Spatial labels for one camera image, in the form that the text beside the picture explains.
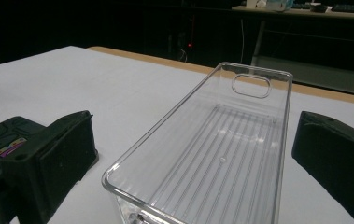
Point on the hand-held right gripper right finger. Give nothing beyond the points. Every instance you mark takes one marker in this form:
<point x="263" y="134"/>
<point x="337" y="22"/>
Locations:
<point x="336" y="155"/>

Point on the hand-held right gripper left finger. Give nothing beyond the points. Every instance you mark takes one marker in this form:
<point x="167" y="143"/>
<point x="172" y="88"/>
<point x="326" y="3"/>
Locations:
<point x="62" y="155"/>

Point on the dark cartoon print phone case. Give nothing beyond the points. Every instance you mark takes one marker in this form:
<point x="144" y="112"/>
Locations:
<point x="6" y="137"/>

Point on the clear plastic storage bin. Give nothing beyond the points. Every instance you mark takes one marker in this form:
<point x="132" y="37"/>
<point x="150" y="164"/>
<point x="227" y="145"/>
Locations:
<point x="215" y="161"/>

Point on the black keyboard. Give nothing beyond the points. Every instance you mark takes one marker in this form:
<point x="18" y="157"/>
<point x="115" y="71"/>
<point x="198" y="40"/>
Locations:
<point x="353" y="8"/>

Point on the black computer mouse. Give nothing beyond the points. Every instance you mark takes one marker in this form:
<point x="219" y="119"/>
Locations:
<point x="318" y="8"/>

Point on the white metal frame desk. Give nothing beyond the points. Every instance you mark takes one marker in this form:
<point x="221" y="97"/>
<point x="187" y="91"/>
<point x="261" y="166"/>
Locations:
<point x="314" y="74"/>

